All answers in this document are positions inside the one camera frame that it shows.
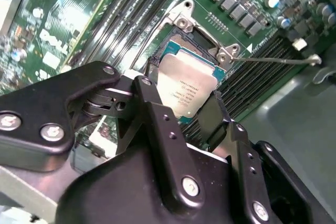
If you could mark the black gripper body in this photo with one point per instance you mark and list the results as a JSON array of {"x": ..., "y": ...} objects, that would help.
[{"x": 126, "y": 182}]

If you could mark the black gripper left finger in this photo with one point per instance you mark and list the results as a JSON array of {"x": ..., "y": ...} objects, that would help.
[{"x": 52, "y": 98}]

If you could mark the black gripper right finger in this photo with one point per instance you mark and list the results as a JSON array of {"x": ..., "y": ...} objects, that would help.
[{"x": 256, "y": 192}]

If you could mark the CPU with silver top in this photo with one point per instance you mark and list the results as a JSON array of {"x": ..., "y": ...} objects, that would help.
[{"x": 189, "y": 85}]

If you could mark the thin metal locking lever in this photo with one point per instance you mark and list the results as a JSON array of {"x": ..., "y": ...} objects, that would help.
[{"x": 262, "y": 60}]

